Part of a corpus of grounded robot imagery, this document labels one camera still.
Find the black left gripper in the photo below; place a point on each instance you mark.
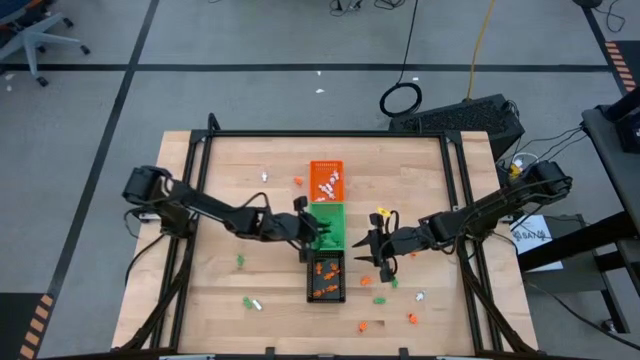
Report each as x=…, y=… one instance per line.
x=290, y=227

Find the black computer tower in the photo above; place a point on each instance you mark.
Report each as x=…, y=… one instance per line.
x=457, y=122

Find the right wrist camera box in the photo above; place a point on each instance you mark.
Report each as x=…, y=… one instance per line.
x=385, y=275

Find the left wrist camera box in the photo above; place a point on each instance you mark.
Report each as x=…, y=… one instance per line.
x=300, y=203

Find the white printed paper sheet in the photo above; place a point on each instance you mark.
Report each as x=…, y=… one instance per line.
x=540, y=250

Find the black round stand base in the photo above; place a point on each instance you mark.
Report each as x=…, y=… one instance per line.
x=587, y=2

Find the black slotted plastic basket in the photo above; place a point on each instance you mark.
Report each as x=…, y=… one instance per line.
x=325, y=300

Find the orange slotted plastic basket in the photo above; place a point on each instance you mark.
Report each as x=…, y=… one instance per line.
x=317, y=172

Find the black orange striped floor mat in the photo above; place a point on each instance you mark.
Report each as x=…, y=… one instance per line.
x=10, y=325
x=632, y=55

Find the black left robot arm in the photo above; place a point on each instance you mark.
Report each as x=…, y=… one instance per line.
x=210, y=210

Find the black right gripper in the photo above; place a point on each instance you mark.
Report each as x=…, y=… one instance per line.
x=405, y=240

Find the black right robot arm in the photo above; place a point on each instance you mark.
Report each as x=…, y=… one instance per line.
x=475, y=212

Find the grey office chair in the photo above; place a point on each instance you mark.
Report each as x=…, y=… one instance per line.
x=35, y=35

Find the black device on side table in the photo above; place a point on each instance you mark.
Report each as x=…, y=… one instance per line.
x=631, y=132

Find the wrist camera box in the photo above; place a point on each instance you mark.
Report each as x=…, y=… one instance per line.
x=300, y=203
x=385, y=275

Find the green slotted plastic basket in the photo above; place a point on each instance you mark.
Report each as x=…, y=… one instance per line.
x=337, y=215

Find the black side table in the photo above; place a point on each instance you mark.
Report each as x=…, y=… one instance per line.
x=607, y=150

